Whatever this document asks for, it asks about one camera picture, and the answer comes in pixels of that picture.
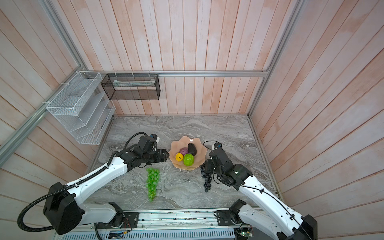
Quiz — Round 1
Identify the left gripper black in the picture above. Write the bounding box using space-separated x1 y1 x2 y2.
142 148 170 163

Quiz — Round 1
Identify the dark purple fake grape bunch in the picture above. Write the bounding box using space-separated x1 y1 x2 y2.
200 164 212 193

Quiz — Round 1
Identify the yellow fake lemon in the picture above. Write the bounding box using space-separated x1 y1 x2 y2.
175 153 184 162

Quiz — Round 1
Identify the green fake grape bunch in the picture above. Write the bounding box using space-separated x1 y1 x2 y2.
147 168 160 202

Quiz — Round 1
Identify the purple fake fruit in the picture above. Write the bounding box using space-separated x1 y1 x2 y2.
179 148 189 156

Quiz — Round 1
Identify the dark fake avocado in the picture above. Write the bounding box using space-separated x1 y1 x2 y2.
188 143 197 156

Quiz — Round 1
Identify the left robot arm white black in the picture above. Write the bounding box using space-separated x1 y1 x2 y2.
43 135 170 235

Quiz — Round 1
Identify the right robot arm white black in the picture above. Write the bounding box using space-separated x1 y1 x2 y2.
202 142 318 240

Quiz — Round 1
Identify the pink scalloped fruit bowl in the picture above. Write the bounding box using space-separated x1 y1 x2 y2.
170 136 207 171

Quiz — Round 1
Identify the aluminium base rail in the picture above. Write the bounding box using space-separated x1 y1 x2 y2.
50 206 302 240

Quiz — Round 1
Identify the black wire mesh basket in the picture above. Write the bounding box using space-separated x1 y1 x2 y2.
101 73 161 101

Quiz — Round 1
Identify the white wire mesh shelf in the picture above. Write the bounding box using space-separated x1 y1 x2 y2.
47 72 116 145

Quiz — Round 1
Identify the black corrugated cable hose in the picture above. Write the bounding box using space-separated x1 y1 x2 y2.
16 131 149 233

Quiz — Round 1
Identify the horizontal aluminium frame bar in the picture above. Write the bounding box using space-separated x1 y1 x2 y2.
84 70 269 78

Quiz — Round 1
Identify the left aluminium frame bar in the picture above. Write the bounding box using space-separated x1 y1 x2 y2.
1 1 87 166

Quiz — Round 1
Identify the right aluminium frame bar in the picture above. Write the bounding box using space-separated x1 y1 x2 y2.
247 1 308 118

